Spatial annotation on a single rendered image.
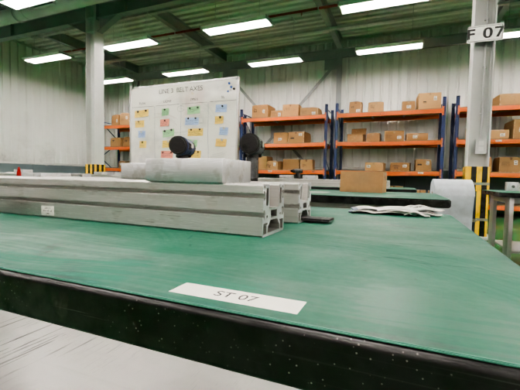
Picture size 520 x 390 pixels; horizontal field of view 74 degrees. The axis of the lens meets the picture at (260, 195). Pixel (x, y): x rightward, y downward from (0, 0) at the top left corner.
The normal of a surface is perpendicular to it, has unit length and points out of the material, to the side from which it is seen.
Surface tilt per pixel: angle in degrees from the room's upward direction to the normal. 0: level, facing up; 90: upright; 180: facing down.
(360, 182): 89
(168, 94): 90
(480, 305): 0
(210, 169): 90
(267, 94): 90
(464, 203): 102
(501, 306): 0
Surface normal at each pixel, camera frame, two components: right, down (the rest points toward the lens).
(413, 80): -0.39, 0.04
